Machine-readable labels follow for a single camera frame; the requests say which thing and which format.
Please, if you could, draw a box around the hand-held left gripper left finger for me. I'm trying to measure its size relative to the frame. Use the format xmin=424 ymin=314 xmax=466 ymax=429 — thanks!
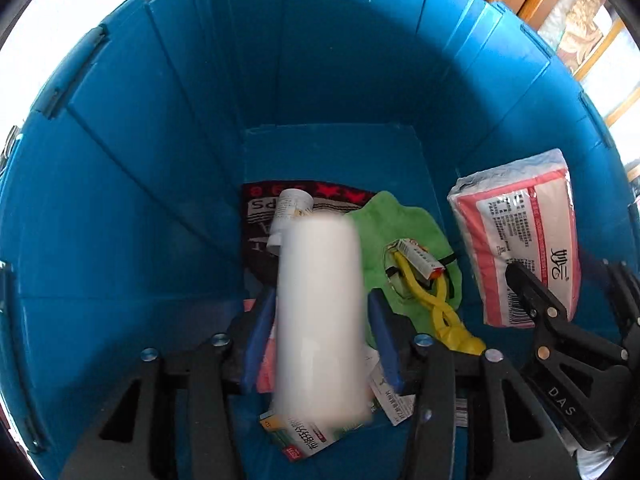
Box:
xmin=60 ymin=287 xmax=278 ymax=480

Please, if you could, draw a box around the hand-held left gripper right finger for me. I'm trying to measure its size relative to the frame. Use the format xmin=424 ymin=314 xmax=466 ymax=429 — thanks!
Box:
xmin=367 ymin=289 xmax=581 ymax=480

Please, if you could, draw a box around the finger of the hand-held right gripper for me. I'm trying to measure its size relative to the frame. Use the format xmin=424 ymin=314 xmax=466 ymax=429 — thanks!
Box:
xmin=600 ymin=259 xmax=640 ymax=346
xmin=505 ymin=261 xmax=628 ymax=361

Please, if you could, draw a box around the pink tissue pack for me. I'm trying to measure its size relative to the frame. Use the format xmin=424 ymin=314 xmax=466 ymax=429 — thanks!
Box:
xmin=446 ymin=148 xmax=582 ymax=329
xmin=256 ymin=310 xmax=278 ymax=393

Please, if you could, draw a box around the yellow rubber toy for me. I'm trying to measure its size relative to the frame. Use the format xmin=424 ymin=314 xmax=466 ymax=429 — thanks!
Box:
xmin=385 ymin=252 xmax=487 ymax=356

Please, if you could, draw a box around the tall white medicine box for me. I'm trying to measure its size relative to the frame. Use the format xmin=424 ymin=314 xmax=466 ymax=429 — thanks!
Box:
xmin=369 ymin=360 xmax=416 ymax=426

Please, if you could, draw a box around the white paper roll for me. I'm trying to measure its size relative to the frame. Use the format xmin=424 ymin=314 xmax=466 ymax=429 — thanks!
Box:
xmin=272 ymin=212 xmax=375 ymax=423

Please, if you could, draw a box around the orange white medicine box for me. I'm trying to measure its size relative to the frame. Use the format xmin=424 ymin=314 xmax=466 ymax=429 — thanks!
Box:
xmin=390 ymin=239 xmax=446 ymax=281

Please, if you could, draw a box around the maroon fabric pouch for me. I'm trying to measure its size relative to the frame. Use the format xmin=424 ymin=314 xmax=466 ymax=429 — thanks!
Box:
xmin=241 ymin=182 xmax=378 ymax=286

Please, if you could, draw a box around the green cloth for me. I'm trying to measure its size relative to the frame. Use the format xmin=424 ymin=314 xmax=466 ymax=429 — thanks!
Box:
xmin=345 ymin=190 xmax=463 ymax=348

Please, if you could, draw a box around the white pill bottle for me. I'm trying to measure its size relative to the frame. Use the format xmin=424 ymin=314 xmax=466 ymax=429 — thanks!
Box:
xmin=266 ymin=187 xmax=315 ymax=255

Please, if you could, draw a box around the blue plastic crate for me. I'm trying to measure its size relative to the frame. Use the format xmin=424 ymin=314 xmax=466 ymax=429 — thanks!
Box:
xmin=0 ymin=0 xmax=638 ymax=480

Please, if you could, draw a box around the wooden glass door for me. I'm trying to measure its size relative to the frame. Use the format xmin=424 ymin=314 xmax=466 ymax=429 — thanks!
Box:
xmin=575 ymin=10 xmax=640 ymax=186

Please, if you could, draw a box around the patterned fabric roll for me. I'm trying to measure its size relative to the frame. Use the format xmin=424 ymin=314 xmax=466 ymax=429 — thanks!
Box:
xmin=540 ymin=0 xmax=611 ymax=68

